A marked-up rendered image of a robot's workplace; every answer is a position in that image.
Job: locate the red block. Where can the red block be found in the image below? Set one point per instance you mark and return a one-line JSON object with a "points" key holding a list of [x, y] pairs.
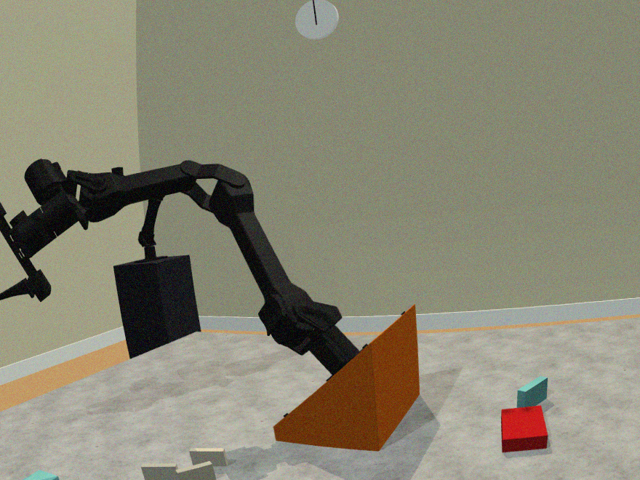
{"points": [[523, 428]]}

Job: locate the teal rectangular block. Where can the teal rectangular block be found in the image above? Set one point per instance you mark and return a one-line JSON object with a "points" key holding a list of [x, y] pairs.
{"points": [[41, 475], [532, 393]]}

